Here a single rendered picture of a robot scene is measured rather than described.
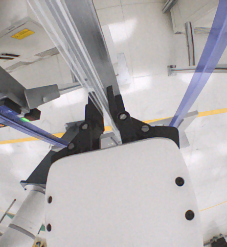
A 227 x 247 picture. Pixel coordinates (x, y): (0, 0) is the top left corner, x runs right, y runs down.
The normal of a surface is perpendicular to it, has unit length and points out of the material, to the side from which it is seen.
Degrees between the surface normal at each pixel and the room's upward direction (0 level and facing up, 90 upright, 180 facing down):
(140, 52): 0
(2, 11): 0
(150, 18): 0
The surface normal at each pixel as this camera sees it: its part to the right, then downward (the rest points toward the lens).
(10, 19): -0.03, 0.37
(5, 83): 0.99, -0.15
